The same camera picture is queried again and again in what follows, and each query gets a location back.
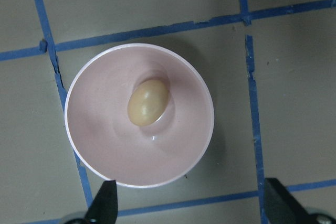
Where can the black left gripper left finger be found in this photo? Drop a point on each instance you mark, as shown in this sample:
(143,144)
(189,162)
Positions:
(104,208)

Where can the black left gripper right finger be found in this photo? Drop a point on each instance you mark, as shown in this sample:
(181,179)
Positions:
(280,206)

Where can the beige egg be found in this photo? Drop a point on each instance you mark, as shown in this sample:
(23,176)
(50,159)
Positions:
(148,102)

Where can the pink plastic bowl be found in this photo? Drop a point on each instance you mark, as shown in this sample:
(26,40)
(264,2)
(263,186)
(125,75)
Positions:
(110,145)

